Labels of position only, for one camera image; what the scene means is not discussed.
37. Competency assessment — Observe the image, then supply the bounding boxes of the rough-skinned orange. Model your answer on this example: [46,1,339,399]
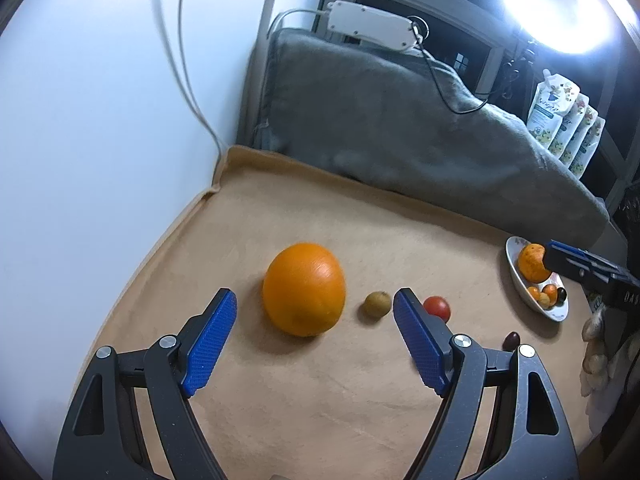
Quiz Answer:
[518,243,553,283]

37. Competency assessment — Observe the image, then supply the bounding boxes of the white floral bowl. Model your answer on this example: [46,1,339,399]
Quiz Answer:
[505,236,571,322]

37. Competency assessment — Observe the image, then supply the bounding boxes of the large smooth orange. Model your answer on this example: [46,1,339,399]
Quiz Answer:
[262,242,347,337]

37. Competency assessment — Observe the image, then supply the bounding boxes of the white cabinet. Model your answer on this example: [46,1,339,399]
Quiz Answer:
[0,0,281,421]

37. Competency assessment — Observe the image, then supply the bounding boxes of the black cable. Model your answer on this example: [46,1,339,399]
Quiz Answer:
[414,15,501,116]

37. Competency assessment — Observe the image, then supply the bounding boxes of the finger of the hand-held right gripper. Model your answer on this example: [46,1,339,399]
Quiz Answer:
[544,255,621,288]
[546,241,628,275]

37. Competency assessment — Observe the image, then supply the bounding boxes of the grey blanket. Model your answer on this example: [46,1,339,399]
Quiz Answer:
[260,27,611,236]

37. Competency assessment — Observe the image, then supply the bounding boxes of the tan table cloth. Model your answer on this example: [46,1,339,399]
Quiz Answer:
[97,145,601,480]

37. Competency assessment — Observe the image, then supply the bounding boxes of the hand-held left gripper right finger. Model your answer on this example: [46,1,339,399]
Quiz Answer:
[393,287,581,480]

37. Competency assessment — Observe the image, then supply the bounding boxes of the person's right hand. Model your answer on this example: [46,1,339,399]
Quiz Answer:
[581,305,611,397]

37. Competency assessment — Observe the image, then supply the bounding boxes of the white power strip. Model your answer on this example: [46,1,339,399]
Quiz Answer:
[325,1,425,52]

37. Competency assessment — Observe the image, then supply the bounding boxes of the white cable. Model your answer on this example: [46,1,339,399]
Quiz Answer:
[152,0,224,158]

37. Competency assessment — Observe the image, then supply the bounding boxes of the white floral refill pouch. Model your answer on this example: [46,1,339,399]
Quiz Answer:
[547,95,592,154]
[570,117,607,179]
[560,105,599,168]
[526,69,581,132]

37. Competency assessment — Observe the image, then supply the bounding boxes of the red cherry tomato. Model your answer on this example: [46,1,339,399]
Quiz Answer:
[422,296,451,322]

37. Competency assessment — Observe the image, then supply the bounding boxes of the ring light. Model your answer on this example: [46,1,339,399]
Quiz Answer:
[492,0,621,56]

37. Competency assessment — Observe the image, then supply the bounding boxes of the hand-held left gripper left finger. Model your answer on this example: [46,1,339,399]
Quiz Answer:
[52,287,238,480]

